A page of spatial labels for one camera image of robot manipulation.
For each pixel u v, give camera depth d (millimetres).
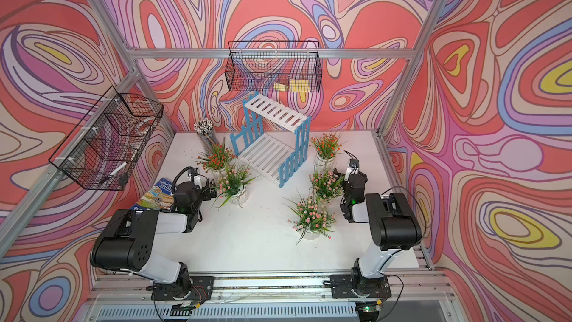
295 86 822
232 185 874
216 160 901
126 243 448
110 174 732
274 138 1153
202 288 723
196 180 819
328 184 820
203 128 967
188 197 719
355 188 720
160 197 931
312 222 743
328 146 933
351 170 822
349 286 723
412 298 751
